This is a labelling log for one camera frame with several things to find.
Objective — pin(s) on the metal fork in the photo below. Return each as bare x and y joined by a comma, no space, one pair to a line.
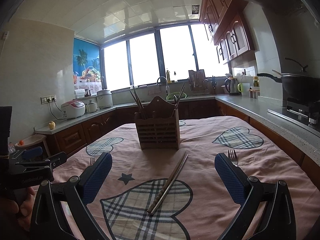
233,157
92,161

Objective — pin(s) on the yellow apple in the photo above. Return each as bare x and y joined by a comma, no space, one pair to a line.
52,125

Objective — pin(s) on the fruit beach poster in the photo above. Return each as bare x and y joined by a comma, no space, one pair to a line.
86,66

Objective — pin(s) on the wooden chopstick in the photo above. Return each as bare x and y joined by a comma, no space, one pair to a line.
138,102

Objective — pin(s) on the upper wooden cabinets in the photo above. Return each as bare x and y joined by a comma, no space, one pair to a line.
227,28

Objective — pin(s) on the dish drying rack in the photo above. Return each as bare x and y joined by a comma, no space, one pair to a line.
198,82

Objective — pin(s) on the gas stove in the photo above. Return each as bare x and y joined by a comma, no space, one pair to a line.
305,115

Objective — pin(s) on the lower wooden cabinets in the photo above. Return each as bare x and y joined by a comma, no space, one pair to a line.
301,145

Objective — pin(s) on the metal fork left side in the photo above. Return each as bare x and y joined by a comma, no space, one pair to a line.
92,161

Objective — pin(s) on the green colander basket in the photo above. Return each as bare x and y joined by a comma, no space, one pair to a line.
171,96

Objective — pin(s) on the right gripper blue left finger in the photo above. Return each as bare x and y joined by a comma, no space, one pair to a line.
49,220

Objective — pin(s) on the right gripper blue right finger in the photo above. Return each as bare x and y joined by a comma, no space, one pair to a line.
278,218

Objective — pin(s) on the metal fork right side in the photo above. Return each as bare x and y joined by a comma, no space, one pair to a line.
233,157

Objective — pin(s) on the white tall cooker pot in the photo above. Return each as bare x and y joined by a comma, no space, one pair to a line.
104,99

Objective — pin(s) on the black wok with lid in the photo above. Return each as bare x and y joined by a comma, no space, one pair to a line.
300,85

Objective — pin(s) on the person's left hand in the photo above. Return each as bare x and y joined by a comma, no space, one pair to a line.
12,214

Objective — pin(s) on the wooden cabinets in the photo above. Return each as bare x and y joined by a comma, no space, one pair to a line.
227,28
301,145

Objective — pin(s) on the sink faucet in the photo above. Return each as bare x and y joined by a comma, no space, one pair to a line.
163,81

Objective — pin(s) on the yellow bottle on sill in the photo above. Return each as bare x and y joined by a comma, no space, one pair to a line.
168,76

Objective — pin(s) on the pink white rice cooker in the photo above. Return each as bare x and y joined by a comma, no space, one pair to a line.
73,109

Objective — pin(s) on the electric kettle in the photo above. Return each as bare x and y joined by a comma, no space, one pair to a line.
231,85

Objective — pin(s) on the wall power outlet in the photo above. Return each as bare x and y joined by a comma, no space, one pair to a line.
48,99

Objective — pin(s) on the wooden utensil holder box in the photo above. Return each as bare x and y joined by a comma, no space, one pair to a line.
157,125

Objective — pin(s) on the green mug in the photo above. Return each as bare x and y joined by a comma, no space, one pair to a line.
243,89

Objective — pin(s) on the pink heart-pattern tablecloth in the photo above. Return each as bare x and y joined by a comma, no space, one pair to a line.
178,194

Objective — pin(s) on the wooden stool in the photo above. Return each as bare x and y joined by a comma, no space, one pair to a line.
32,142

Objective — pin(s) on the spice jar set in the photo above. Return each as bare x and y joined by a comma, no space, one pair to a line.
254,92

